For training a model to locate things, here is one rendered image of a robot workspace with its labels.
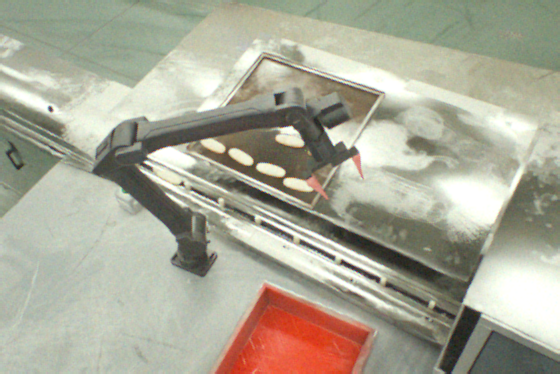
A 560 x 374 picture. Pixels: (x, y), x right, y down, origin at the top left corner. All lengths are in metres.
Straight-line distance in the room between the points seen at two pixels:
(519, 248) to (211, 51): 1.64
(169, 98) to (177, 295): 0.88
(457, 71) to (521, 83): 0.24
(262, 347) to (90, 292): 0.54
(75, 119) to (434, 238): 1.29
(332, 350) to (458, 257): 0.43
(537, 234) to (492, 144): 0.67
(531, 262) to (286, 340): 0.67
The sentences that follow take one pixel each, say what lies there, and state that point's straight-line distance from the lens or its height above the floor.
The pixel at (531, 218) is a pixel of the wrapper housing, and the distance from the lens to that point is 1.10.
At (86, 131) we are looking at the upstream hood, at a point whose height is 0.92.
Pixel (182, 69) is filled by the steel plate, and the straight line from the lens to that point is 2.25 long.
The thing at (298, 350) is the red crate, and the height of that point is 0.82.
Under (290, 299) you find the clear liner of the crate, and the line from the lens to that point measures 1.37.
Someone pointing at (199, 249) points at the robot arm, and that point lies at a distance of 1.45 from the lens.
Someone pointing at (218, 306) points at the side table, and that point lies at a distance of 1.49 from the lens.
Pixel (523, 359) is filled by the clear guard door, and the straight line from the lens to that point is 1.04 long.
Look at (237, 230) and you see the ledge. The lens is 1.57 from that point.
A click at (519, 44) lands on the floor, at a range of 3.92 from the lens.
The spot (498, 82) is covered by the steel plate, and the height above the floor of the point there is 0.82.
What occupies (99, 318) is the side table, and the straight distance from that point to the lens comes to 1.57.
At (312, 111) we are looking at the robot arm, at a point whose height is 1.36.
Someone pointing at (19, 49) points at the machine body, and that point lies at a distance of 2.70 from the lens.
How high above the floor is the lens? 2.13
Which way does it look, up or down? 50 degrees down
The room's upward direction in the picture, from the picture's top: 6 degrees counter-clockwise
